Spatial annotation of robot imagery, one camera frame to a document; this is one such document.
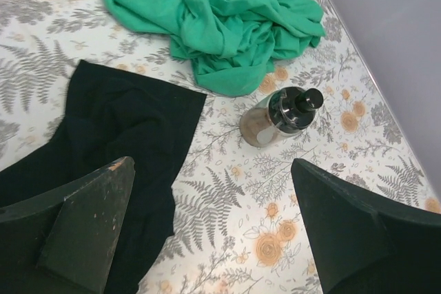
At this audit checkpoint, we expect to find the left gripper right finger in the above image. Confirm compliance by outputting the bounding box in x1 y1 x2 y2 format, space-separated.
291 158 440 293

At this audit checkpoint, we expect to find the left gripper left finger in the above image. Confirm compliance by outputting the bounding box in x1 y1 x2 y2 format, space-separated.
1 157 135 293

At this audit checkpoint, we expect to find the black cap spice jar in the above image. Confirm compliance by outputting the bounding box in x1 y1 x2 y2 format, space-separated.
239 87 324 147

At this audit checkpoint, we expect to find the black cloth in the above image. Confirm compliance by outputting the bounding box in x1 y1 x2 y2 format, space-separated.
1 61 206 293

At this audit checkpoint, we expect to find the green cloth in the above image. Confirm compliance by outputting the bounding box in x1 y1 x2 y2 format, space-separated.
103 0 325 96

